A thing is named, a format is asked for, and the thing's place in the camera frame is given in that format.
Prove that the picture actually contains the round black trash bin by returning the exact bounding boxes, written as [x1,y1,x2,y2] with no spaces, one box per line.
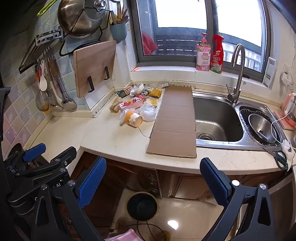
[126,192,159,221]

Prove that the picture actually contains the wooden cabinet doors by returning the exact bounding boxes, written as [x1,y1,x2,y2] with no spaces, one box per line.
[69,151,295,227]

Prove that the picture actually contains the black green scissors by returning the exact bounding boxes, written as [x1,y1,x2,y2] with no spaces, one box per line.
[263,147,288,170]

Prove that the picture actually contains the brown cardboard sheet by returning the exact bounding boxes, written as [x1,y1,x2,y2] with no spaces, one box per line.
[147,86,197,159]

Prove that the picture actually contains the stainless steel sink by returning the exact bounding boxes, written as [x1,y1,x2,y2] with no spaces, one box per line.
[192,91,286,151]

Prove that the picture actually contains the blue utensil holder cup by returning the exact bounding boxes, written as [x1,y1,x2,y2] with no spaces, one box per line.
[111,24,127,43]

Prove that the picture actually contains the clear plastic bag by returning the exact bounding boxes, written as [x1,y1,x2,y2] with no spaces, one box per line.
[139,103,157,122]

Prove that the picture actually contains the mesh strainer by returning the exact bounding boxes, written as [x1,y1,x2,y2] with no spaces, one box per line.
[35,90,50,112]

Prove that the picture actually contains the wooden cutting board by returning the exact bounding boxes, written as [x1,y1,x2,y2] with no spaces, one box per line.
[73,40,116,98]

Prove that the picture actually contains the red spray cleaner bottle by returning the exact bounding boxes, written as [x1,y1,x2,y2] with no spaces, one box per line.
[210,34,224,74]

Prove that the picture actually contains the pink electric appliance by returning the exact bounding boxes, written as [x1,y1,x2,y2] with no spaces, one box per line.
[274,92,296,131]

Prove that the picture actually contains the loofah sponge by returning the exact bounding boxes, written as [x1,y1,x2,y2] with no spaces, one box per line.
[109,97,122,113]

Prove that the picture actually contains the white plastic spoon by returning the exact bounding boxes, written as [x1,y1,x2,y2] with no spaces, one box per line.
[39,60,48,91]

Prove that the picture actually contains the steel kitchen faucet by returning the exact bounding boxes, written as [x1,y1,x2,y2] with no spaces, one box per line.
[226,43,246,104]

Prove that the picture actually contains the pink dish soap bottle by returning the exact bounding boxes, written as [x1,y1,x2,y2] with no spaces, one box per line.
[196,33,211,71]

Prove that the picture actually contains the steel ladle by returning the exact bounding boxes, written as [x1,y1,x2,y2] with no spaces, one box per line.
[49,55,77,112]

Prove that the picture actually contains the orange paper cup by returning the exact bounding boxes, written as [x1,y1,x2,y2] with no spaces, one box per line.
[125,110,142,128]

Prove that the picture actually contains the green small box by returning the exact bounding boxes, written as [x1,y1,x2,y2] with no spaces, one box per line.
[116,87,131,98]

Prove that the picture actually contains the steel bowl in sink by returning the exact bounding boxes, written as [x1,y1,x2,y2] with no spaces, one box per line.
[246,113,282,146]

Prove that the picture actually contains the black wall utensil rack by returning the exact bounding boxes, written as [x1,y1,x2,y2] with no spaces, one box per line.
[18,26,63,74]

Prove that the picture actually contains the pink trousers leg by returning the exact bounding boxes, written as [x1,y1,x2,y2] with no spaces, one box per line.
[105,228,142,241]

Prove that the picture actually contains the white charging cable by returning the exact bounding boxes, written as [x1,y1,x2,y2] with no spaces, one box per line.
[270,94,296,153]

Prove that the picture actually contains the yellow snack wrapper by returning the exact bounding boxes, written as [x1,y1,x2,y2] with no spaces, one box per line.
[149,88,162,99]

